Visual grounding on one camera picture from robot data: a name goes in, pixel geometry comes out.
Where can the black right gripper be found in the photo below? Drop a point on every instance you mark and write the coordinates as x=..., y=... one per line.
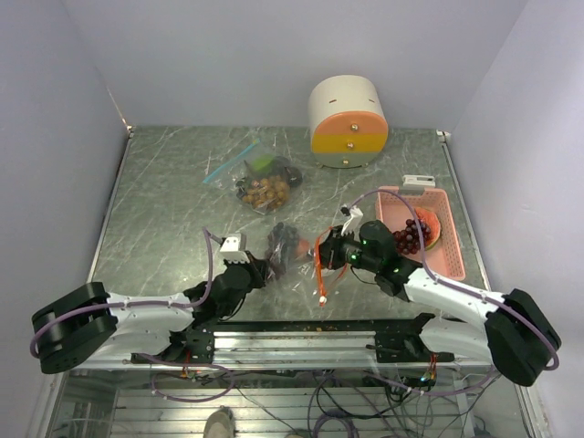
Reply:
x=329, y=250

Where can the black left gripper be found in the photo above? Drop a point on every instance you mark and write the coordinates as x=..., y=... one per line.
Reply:
x=257, y=267

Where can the fake brown round fruit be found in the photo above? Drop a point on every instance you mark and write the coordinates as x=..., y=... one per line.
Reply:
x=304, y=249

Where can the fake dark blue grape bunch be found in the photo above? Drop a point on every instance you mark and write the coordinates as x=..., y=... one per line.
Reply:
x=282, y=244

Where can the orange zip top bag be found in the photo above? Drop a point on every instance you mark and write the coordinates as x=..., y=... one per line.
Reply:
x=310, y=266

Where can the blue zip top bag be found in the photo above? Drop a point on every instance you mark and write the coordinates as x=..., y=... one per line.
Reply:
x=226, y=176

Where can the pink perforated plastic basket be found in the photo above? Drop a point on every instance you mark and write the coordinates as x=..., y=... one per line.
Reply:
x=397, y=207

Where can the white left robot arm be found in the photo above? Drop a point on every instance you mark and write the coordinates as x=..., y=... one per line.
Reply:
x=90, y=323

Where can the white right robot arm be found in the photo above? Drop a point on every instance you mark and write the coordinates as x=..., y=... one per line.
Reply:
x=514, y=334

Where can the fake brown longan bunch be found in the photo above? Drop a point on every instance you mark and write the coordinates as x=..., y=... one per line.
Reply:
x=268, y=193

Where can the fake green vegetable piece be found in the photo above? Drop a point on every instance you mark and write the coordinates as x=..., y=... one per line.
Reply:
x=262, y=164

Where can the small white plastic clip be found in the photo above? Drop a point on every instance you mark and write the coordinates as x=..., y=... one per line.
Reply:
x=425, y=181

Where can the round mini drawer cabinet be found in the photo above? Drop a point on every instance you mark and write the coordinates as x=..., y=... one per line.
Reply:
x=348, y=128

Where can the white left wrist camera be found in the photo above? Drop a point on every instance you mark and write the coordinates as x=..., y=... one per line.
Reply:
x=233, y=249

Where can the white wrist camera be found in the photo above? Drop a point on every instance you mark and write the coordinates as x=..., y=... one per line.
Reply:
x=354, y=216
x=233, y=249

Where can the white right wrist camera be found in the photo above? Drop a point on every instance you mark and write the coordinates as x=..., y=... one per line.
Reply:
x=354, y=216

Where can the aluminium rail frame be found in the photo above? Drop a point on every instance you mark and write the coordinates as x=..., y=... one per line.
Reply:
x=332, y=344

